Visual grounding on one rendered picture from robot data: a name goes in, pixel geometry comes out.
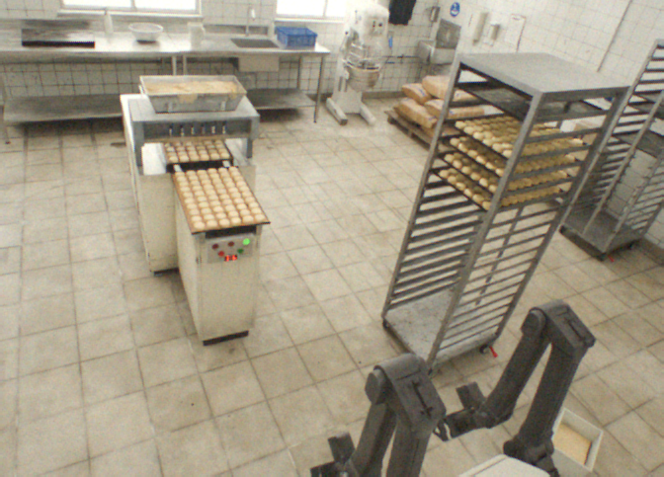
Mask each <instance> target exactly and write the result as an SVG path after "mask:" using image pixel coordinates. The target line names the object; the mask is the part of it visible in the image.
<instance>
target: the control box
mask: <svg viewBox="0 0 664 477"><path fill-rule="evenodd" d="M246 239H249V243H247V244H245V243H244V240H246ZM231 241H233V242H234V246H232V247H229V246H228V243H229V242H231ZM213 244H218V248H217V249H214V248H213V247H212V246H213ZM238 249H243V250H244V252H243V253H241V254H240V253H238V252H237V250H238ZM221 251H222V252H223V253H225V255H223V256H219V255H218V253H219V252H221ZM252 254H253V234H252V233H248V234H242V235H234V236H227V237H219V238H212V239H206V258H207V264H215V263H221V262H228V259H227V258H228V257H227V256H229V261H234V258H233V257H234V256H233V255H235V260H241V258H247V257H252ZM226 257H227V258H226ZM232 258H233V260H232ZM226 259H227V261H226Z"/></svg>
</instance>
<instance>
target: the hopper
mask: <svg viewBox="0 0 664 477"><path fill-rule="evenodd" d="M140 79H141V82H142V85H143V88H144V91H145V95H146V96H147V98H148V100H149V102H150V104H151V106H152V108H153V111H154V113H156V114H183V113H184V112H217V111H235V109H236V107H238V106H239V104H240V103H241V100H242V98H243V97H244V95H245V94H246V93H247V92H246V91H245V90H244V88H243V87H242V86H241V83H240V82H239V81H238V80H237V78H236V77H234V76H149V77H140ZM182 79H183V81H182ZM166 81H167V82H166ZM216 81H222V82H224V83H230V85H231V83H232V86H233V87H234V88H235V92H225V93H154V95H147V91H146V90H145V87H149V86H152V87H153V86H164V87H166V86H170V85H177V84H178V85H179V84H181V83H185V84H187V85H189V86H200V85H206V84H207V83H210V82H216ZM167 84H168V85H167ZM238 86H239V87H238ZM239 90H240V91H239Z"/></svg>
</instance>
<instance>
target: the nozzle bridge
mask: <svg viewBox="0 0 664 477"><path fill-rule="evenodd" d="M127 104H128V114H129V122H130V127H131V133H132V142H133V151H134V159H135V163H136V167H138V166H144V162H142V160H143V151H141V147H145V144H158V143H177V142H178V141H196V140H215V139H232V138H242V151H243V153H244V154H245V156H246V158H250V157H252V144H254V140H256V139H259V124H260V115H259V114H258V113H257V111H256V110H255V109H254V107H253V106H251V105H250V103H249V102H248V100H247V98H246V97H245V96H244V97H243V98H242V100H241V103H240V104H239V106H238V107H236V109H235V111H217V112H184V113H183V114H156V113H154V111H153V108H152V106H151V104H150V102H149V100H148V99H127ZM215 121H216V131H215V134H212V124H213V123H214V126H215ZM226 121H227V128H226V134H223V133H221V126H222V125H223V123H224V122H225V125H226ZM195 122H196V130H195V135H191V128H192V124H193V125H195ZM205 122H206V130H205V135H202V123H203V124H205ZM172 123H173V136H172V137H171V136H169V135H170V134H169V125H170V124H171V125H172ZM184 123H185V127H184V136H181V131H180V128H181V124H182V125H184Z"/></svg>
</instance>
